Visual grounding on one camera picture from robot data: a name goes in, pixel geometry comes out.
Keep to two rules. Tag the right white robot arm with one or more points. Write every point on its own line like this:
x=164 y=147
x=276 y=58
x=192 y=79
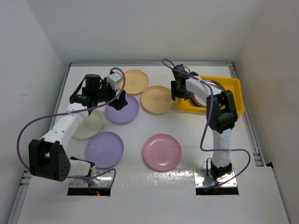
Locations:
x=221 y=114

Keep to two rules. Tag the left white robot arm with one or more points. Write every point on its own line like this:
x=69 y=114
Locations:
x=47 y=156

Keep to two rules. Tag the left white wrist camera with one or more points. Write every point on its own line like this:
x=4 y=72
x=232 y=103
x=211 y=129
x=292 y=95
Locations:
x=114 y=79

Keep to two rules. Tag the orange plate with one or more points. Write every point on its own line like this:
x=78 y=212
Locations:
x=136 y=81
x=157 y=99

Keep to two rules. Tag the metal base plate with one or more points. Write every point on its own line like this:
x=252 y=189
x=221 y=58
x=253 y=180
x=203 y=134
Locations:
x=99 y=178
x=203 y=181

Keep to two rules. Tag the near orange plate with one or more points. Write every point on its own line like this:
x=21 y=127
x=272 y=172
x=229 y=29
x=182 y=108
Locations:
x=157 y=99

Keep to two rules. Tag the yellow plastic bin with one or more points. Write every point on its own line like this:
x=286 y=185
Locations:
x=232 y=84

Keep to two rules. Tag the far orange plate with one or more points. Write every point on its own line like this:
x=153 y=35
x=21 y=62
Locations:
x=136 y=81

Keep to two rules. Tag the cream white plate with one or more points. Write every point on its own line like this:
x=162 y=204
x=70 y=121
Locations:
x=89 y=127

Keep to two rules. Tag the steel rimmed plate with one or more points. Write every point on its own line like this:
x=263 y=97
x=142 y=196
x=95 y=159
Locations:
x=200 y=101

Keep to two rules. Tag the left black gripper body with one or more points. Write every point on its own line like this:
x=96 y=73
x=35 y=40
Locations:
x=107 y=93

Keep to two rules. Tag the pink plate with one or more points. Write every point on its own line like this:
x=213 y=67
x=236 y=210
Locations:
x=162 y=152

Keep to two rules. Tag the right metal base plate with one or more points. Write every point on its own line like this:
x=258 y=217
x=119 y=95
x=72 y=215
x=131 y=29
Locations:
x=203 y=181

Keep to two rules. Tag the purple plate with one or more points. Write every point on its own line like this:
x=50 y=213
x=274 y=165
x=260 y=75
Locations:
x=105 y=149
x=127 y=114

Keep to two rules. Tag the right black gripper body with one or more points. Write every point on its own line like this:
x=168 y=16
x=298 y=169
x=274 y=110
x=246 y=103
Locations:
x=181 y=93

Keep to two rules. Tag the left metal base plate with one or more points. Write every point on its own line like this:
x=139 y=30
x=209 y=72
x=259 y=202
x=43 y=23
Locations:
x=99 y=178

